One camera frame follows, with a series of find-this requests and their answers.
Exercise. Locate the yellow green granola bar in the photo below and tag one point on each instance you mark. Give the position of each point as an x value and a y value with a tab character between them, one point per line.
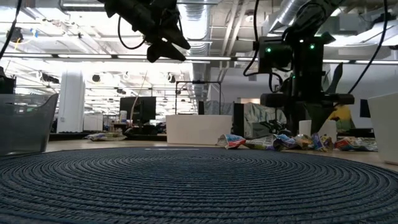
303	141

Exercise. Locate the white column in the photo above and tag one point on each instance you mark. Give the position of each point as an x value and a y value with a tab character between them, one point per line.
71	105

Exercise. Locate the red white blue granola bar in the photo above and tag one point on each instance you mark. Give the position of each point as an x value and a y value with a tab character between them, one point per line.
233	141

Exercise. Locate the white rectangular bin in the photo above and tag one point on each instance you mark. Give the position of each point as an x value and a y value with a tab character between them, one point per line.
199	130

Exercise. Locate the tall white bin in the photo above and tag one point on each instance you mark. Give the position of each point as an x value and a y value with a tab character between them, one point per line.
385	130

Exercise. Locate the silver slanted ventilation duct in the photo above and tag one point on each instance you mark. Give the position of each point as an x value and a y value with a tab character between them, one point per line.
287	12

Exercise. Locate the small black monitor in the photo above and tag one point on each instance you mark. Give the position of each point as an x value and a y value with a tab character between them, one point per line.
201	107

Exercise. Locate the person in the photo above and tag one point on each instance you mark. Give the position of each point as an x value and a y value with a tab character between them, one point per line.
342	113

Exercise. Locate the grey wall vent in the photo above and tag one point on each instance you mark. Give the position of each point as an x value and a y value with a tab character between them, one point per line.
253	78

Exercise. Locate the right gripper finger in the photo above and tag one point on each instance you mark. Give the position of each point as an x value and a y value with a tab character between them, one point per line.
293	118
318	115

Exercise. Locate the white round planter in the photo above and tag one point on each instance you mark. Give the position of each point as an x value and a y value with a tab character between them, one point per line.
330	130

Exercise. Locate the long ceiling light strip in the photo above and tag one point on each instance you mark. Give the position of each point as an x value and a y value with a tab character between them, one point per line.
84	56

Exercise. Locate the dark blue granola bar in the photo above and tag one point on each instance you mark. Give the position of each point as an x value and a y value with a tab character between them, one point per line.
317	142

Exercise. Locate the silver green granola bar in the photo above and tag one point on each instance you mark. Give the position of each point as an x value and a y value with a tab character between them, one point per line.
364	144

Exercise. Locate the black box on shelf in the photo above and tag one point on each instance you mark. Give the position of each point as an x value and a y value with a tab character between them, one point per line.
7	85

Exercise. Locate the large black monitor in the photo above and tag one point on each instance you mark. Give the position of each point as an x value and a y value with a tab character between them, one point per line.
140	109

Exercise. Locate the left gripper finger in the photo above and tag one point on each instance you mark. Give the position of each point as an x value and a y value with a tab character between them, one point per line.
163	49
177	39

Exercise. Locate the small yellow granola bar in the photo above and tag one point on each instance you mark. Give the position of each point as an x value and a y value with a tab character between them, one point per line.
328	142

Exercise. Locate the black wall monitor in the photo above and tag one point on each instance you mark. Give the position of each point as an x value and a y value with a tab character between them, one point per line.
365	108

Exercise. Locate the white green granola bar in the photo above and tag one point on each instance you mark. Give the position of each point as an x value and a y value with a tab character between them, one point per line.
261	142

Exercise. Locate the black ceiling speaker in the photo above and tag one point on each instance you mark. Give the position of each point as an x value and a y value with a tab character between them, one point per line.
15	35

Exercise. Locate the black metal frame stand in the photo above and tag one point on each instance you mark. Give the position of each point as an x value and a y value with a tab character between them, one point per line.
199	82

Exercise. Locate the grey crumpled cover sheet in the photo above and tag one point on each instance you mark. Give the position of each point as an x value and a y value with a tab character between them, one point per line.
261	113

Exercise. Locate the black round ceiling lamp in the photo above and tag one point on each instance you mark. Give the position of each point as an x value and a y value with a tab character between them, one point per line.
96	78
171	78

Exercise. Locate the translucent grey plastic bin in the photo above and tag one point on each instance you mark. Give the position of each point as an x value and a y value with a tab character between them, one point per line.
25	130

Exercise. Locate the black tower box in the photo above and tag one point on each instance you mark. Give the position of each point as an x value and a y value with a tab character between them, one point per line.
238	119

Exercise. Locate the round dark blue woven mat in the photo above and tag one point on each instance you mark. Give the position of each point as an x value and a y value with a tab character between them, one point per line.
199	186

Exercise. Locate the white jug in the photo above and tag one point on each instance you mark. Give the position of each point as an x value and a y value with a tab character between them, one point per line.
123	116

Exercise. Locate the white cabinet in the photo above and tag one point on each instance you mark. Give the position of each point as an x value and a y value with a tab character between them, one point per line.
93	122

